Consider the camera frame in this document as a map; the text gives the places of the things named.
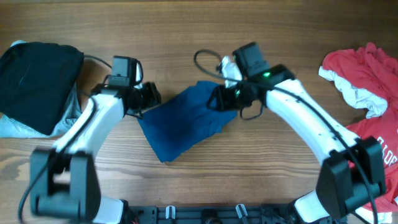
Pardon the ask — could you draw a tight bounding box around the blue polo shirt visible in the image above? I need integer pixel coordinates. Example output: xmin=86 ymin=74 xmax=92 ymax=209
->
xmin=139 ymin=81 xmax=237 ymax=162

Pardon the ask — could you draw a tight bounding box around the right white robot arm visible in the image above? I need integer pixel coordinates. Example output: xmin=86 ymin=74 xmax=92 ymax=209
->
xmin=208 ymin=62 xmax=386 ymax=223

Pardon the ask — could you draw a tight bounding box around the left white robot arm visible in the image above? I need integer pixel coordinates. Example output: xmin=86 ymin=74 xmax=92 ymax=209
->
xmin=24 ymin=82 xmax=161 ymax=223

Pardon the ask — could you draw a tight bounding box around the black folded garment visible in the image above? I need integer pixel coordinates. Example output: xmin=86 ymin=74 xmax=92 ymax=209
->
xmin=0 ymin=42 xmax=85 ymax=136

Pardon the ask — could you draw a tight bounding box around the red and white jersey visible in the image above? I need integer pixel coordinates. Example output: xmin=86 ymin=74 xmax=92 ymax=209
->
xmin=318 ymin=42 xmax=397 ymax=223

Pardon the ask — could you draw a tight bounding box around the light grey folded garment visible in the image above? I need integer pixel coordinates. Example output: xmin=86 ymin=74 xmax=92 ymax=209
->
xmin=0 ymin=39 xmax=83 ymax=139

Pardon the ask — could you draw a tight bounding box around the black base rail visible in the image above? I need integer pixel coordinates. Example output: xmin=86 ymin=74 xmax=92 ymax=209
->
xmin=123 ymin=203 xmax=304 ymax=224

